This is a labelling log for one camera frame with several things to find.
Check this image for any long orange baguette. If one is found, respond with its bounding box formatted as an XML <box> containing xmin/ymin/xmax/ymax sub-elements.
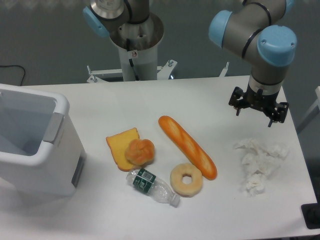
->
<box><xmin>158</xmin><ymin>115</ymin><xmax>218</xmax><ymax>180</ymax></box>

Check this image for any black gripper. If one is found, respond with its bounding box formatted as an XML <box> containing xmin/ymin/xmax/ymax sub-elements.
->
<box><xmin>228</xmin><ymin>85</ymin><xmax>290</xmax><ymax>128</ymax></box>

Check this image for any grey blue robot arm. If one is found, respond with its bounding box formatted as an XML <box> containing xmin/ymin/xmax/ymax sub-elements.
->
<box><xmin>82</xmin><ymin>0</ymin><xmax>297</xmax><ymax>123</ymax></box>

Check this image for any white open bin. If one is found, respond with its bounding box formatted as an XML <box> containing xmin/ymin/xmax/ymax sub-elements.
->
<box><xmin>0</xmin><ymin>84</ymin><xmax>86</xmax><ymax>196</ymax></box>

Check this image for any crushed clear plastic bottle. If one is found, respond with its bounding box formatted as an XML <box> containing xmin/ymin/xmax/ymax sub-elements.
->
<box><xmin>126</xmin><ymin>168</ymin><xmax>180</xmax><ymax>208</ymax></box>

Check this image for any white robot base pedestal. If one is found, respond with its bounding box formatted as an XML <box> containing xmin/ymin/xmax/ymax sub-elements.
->
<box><xmin>83</xmin><ymin>7</ymin><xmax>178</xmax><ymax>83</ymax></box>

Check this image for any crumpled white tissue paper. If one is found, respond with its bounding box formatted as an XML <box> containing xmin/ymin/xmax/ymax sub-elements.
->
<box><xmin>234</xmin><ymin>138</ymin><xmax>289</xmax><ymax>198</ymax></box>

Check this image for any beige ring donut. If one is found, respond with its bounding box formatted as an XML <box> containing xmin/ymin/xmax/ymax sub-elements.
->
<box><xmin>170</xmin><ymin>163</ymin><xmax>203</xmax><ymax>197</ymax></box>

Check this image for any white frame at right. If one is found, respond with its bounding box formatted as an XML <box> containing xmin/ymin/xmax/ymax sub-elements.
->
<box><xmin>296</xmin><ymin>86</ymin><xmax>320</xmax><ymax>134</ymax></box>

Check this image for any orange toast slice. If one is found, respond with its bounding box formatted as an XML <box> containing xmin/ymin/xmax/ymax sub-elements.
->
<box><xmin>105</xmin><ymin>127</ymin><xmax>140</xmax><ymax>172</ymax></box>

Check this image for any round knotted bread roll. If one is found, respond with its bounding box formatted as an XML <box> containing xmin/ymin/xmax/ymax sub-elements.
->
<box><xmin>124</xmin><ymin>139</ymin><xmax>155</xmax><ymax>166</ymax></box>

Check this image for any black device at edge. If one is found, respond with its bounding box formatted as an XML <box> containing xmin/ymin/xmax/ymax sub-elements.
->
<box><xmin>301</xmin><ymin>203</ymin><xmax>320</xmax><ymax>230</ymax></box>

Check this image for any black floor cable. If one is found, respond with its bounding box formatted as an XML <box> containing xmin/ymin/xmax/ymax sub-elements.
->
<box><xmin>0</xmin><ymin>64</ymin><xmax>26</xmax><ymax>86</ymax></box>

